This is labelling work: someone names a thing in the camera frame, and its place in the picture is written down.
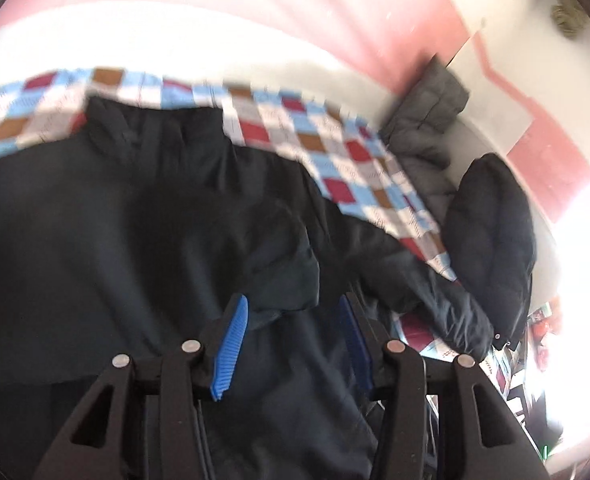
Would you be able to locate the large black coat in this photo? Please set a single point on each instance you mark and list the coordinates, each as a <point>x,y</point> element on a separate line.
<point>293,410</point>

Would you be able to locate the checkered plaid bed quilt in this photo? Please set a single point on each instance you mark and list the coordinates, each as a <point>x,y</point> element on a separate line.
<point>300,129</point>

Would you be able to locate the grey quilted down jacket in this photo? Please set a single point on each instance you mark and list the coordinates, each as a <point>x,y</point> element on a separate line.
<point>415,134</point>

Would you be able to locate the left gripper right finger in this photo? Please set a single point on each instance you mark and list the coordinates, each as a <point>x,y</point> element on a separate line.
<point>442,420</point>

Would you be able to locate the black puffer jacket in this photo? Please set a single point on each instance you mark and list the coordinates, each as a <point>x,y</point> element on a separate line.
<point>489,234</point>

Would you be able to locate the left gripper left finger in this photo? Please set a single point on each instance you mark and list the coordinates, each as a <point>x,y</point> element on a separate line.
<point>143,419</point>

